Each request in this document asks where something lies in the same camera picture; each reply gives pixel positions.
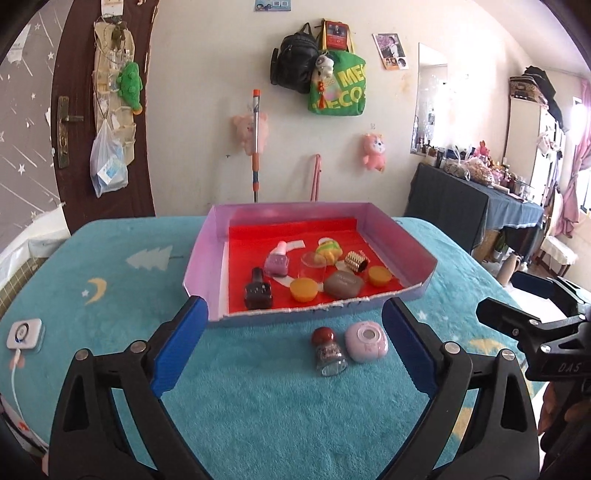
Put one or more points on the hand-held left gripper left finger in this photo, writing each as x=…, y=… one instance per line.
x=180, y=346

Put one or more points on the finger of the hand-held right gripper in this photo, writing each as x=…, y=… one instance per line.
x=503, y=314
x=535, y=284

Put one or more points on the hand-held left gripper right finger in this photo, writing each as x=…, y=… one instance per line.
x=411, y=346

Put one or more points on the purple cardboard box red lining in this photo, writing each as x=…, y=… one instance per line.
x=203, y=258

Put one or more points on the brown eyeshadow case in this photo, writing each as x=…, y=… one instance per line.
x=344, y=284

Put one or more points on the gold studded cylinder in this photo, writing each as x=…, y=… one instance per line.
x=355, y=261

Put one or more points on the orange egg-shaped container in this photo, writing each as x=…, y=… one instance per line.
x=304, y=290
x=379, y=276

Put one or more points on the green and yellow toy figure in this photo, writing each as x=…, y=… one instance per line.
x=328, y=249

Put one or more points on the pink nail polish bottle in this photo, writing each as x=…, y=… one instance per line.
x=277, y=264

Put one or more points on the clear plastic cup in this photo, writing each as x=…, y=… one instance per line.
x=310, y=261

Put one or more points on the stool with white cushion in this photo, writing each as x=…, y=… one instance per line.
x=558, y=249

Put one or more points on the lilac oval compact case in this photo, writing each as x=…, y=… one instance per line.
x=367, y=344

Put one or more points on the glitter bottle with red cap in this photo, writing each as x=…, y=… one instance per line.
x=328, y=355

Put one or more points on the pink curtain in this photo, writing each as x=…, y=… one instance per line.
x=570, y=207

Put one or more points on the black nail polish bottle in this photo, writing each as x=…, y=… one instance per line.
x=257, y=293

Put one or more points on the table with dark cloth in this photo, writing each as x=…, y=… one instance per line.
x=443, y=203

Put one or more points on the clutter of bottles and toiletries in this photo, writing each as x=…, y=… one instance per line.
x=475, y=168

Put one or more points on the white wardrobe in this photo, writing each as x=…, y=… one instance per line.
x=526, y=147

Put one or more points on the white square device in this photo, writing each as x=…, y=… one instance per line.
x=24, y=333

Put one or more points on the dark clothes on wardrobe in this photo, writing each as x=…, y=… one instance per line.
x=549, y=92

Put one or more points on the clear plastic bag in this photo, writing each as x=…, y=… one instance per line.
x=108, y=166

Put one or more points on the patterned case on wardrobe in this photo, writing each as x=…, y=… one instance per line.
x=524, y=90

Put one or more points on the pink bear plush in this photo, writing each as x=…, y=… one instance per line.
x=374, y=152

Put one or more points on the pink pig plush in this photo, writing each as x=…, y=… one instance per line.
x=242, y=131

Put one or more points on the green tote bag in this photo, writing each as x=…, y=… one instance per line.
x=346, y=92

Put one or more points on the green plush toy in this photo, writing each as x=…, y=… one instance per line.
x=129, y=85

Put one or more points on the red tassel charm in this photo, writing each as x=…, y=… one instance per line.
x=318, y=94

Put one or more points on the brown door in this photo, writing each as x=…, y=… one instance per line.
x=78, y=69

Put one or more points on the black backpack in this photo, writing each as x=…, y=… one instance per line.
x=293, y=60

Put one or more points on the red framed hanging picture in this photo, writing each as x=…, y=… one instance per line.
x=335, y=34

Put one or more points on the wall mirror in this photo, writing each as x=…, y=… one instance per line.
x=429, y=101

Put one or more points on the wall photo poster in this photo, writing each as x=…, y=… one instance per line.
x=391, y=50

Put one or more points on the beige hanging wall organiser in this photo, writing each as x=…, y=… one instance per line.
x=106, y=50

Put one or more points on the blue wall card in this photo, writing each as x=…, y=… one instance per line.
x=272, y=4

